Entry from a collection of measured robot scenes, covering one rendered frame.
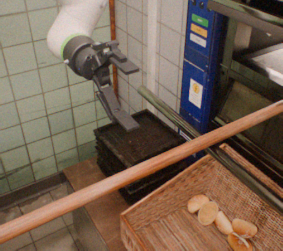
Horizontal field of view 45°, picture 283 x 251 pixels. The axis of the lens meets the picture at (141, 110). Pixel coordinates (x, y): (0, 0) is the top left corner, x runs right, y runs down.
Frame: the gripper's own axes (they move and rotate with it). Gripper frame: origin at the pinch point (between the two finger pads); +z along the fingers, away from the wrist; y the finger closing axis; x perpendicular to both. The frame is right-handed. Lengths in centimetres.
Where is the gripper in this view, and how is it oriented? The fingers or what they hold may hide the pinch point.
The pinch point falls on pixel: (130, 99)
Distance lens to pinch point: 68.9
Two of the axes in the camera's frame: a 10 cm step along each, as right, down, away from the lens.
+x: -8.5, 3.0, -4.3
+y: 0.0, 8.2, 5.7
